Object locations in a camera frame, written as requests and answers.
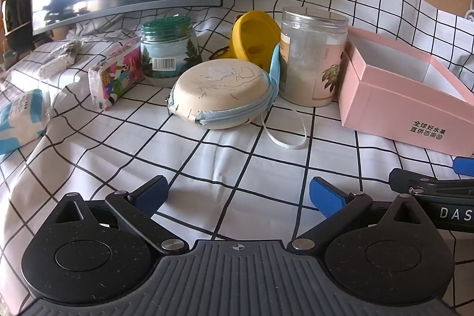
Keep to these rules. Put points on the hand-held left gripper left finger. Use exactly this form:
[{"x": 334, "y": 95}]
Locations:
[{"x": 151, "y": 196}]

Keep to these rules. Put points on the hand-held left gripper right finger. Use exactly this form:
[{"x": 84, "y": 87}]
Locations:
[{"x": 327, "y": 198}]

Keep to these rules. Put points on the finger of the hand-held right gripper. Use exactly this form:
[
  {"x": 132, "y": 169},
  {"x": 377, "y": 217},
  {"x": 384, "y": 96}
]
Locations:
[
  {"x": 464, "y": 166},
  {"x": 426, "y": 183}
]

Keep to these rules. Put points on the pink cardboard box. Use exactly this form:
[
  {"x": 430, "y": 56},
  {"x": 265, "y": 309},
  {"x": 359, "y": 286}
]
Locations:
[{"x": 385, "y": 97}]

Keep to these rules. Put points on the cream round zip pouch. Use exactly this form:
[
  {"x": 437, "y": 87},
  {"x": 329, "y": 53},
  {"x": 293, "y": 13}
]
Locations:
[{"x": 218, "y": 90}]

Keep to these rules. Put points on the colourful printed tissue pack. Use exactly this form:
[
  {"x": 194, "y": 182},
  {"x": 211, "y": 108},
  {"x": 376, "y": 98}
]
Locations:
[{"x": 116, "y": 73}]

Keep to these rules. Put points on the blue face mask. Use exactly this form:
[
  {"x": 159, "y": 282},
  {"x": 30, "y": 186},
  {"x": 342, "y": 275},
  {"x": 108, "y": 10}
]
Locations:
[{"x": 276, "y": 70}]

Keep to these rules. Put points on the white and blue tissue pack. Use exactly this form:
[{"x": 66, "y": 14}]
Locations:
[{"x": 22, "y": 119}]

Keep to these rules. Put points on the yellow plastic toy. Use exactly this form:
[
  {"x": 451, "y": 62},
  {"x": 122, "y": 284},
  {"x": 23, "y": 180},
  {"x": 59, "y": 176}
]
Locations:
[{"x": 255, "y": 34}]

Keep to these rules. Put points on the white black checked cloth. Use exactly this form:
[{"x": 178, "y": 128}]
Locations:
[{"x": 229, "y": 160}]

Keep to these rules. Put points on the clear plastic powder jar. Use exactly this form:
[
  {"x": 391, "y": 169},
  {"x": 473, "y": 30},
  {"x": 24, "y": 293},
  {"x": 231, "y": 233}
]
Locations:
[{"x": 313, "y": 57}]

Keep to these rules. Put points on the green lid glass jar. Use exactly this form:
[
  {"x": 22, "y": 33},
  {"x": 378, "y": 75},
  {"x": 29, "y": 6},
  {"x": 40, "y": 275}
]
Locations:
[{"x": 170, "y": 49}]

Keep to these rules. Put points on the clear wrapped packet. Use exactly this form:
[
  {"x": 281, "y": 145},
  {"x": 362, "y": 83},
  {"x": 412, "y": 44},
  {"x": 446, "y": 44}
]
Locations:
[{"x": 59, "y": 58}]

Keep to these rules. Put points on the dark round object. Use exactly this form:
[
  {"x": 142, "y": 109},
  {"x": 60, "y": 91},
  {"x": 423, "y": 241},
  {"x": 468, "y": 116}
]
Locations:
[{"x": 16, "y": 12}]

